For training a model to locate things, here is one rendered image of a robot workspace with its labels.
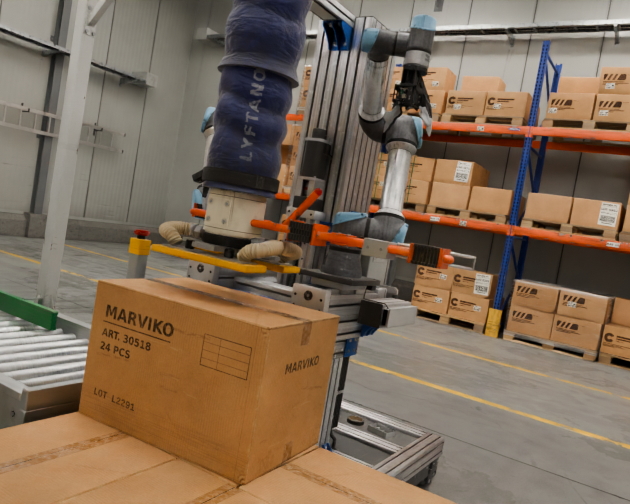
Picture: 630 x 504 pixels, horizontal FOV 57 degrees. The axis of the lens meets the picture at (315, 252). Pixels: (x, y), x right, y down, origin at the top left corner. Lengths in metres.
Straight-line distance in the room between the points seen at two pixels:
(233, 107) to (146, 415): 0.88
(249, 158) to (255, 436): 0.73
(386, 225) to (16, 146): 10.30
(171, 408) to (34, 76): 10.75
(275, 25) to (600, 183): 8.51
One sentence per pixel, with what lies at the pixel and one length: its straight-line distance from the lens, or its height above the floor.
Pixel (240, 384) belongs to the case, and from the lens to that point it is 1.48.
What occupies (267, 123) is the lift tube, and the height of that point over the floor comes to 1.46.
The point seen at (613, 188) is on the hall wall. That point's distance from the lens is 9.84.
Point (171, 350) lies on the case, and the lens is 1.60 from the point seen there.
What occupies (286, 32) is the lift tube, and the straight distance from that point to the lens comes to 1.69.
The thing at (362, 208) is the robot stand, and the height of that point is 1.30.
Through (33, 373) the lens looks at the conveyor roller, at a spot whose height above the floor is 0.54.
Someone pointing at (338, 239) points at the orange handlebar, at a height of 1.18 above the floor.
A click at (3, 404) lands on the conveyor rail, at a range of 1.96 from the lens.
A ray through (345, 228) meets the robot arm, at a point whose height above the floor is 1.21.
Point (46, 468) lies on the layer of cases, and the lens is 1.56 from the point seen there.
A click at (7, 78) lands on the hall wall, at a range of 11.84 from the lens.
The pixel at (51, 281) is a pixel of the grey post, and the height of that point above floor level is 0.35.
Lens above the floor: 1.22
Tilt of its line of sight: 3 degrees down
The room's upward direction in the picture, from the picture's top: 10 degrees clockwise
